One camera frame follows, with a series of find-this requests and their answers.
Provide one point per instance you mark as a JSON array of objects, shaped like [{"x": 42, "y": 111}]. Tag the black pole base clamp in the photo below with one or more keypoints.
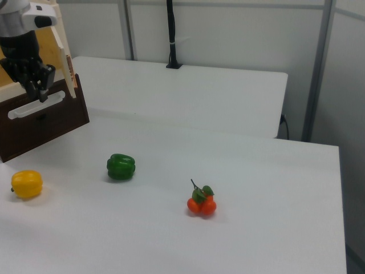
[{"x": 174, "y": 66}]

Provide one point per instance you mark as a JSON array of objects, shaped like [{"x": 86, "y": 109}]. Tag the thick grey metal frame post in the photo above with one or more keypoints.
[{"x": 318, "y": 71}]

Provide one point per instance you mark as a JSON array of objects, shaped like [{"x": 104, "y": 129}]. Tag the dark brown wooden drawer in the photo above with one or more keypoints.
[{"x": 48, "y": 120}]

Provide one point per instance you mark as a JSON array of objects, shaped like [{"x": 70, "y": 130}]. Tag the green bell pepper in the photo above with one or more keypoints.
[{"x": 121, "y": 167}]

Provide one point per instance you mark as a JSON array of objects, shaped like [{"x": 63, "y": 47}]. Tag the orange tomato cluster with leaves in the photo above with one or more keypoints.
[{"x": 202, "y": 204}]

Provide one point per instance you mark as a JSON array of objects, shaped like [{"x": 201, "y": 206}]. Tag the thin grey metal frame post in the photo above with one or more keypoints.
[{"x": 129, "y": 28}]

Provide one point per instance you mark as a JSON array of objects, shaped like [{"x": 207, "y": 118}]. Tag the cream cabinet door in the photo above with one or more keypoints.
[{"x": 64, "y": 57}]

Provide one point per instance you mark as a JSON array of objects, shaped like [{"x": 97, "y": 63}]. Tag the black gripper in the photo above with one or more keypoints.
[{"x": 21, "y": 70}]

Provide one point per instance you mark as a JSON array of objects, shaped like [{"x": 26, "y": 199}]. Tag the black camera pole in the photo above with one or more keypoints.
[{"x": 172, "y": 28}]

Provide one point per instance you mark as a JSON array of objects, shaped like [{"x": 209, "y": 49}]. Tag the yellow bell pepper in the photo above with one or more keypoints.
[{"x": 27, "y": 184}]

